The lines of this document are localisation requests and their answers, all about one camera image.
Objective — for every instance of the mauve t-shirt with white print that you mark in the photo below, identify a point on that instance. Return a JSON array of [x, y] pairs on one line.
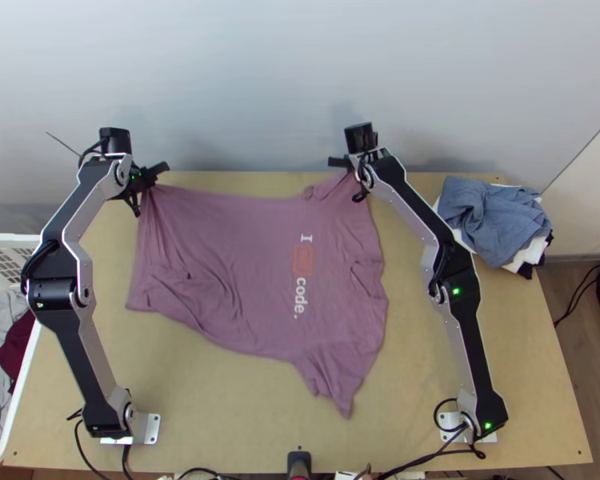
[[240, 260]]

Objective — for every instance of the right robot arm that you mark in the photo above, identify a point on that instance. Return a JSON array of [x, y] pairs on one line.
[[480, 360]]

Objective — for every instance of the pile of folded clothes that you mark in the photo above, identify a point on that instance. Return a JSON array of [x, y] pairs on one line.
[[490, 220]]

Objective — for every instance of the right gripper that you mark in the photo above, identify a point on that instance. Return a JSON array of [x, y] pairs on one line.
[[341, 161]]

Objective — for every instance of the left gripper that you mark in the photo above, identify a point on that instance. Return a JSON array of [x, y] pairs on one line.
[[150, 175]]

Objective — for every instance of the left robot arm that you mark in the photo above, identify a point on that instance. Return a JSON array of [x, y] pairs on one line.
[[80, 350]]

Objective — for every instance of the white laundry basket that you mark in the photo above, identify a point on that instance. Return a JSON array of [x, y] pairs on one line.
[[10, 239]]

